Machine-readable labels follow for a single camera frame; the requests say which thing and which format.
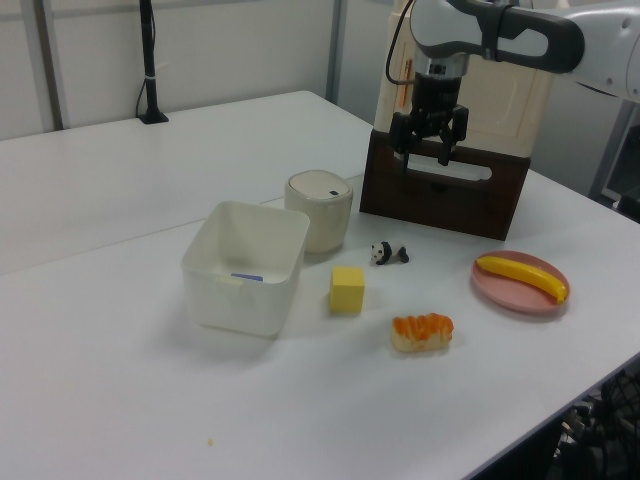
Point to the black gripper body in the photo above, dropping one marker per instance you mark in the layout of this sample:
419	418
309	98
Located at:
436	100

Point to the white plastic box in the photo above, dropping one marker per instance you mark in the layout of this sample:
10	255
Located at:
235	300

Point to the panda toy figure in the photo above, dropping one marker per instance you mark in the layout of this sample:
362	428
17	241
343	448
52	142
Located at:
387	251

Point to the cream mini oven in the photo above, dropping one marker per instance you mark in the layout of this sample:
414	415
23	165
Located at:
465	205

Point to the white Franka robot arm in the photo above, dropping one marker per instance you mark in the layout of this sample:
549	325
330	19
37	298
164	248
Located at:
600	35

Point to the copper cabinet latch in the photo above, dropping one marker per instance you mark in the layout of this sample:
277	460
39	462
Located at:
404	92

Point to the cream lidded trash bin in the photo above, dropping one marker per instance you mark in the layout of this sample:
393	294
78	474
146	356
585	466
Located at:
320	220

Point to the pink plate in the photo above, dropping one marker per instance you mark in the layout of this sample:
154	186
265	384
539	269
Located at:
505	295

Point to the yellow toy banana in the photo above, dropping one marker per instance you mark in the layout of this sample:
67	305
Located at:
525	274

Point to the black mesh chair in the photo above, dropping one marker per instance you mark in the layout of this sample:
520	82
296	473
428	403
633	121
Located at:
610	430

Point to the black pole stand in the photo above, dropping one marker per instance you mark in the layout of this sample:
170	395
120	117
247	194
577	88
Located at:
148	60

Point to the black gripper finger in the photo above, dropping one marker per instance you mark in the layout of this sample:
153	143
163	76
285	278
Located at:
402	131
459	127

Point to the yellow foam cube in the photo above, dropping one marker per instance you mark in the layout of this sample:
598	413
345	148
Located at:
346	295

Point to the toy bread with orange glaze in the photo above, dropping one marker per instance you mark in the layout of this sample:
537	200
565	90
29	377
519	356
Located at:
422	332

